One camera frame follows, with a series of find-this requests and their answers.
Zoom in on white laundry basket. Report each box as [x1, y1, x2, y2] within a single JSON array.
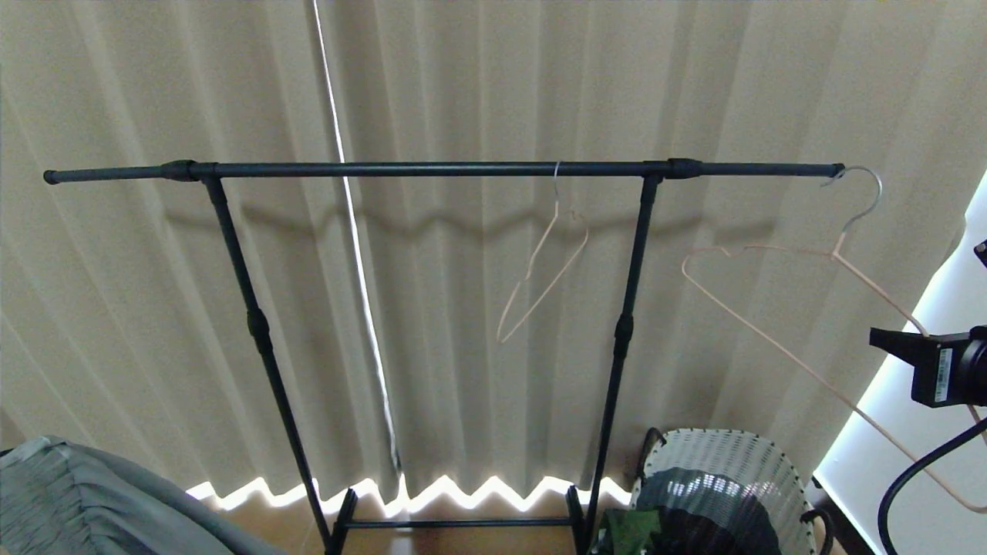
[[631, 426, 838, 555]]

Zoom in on black cable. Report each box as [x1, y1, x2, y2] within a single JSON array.
[[878, 420, 987, 555]]

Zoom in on beige curtain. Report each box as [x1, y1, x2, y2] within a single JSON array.
[[0, 0, 987, 513]]

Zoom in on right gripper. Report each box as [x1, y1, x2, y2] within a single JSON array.
[[869, 327, 987, 409]]

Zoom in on pink clothes hanger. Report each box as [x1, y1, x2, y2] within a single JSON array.
[[496, 161, 591, 346], [681, 165, 987, 516]]

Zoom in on pale grey shorts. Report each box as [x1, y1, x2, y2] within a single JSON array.
[[0, 436, 283, 555]]

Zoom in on black clothes rack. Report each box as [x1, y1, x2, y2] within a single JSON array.
[[42, 158, 847, 555]]

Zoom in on green printed t-shirt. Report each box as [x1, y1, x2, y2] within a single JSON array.
[[597, 505, 665, 555]]

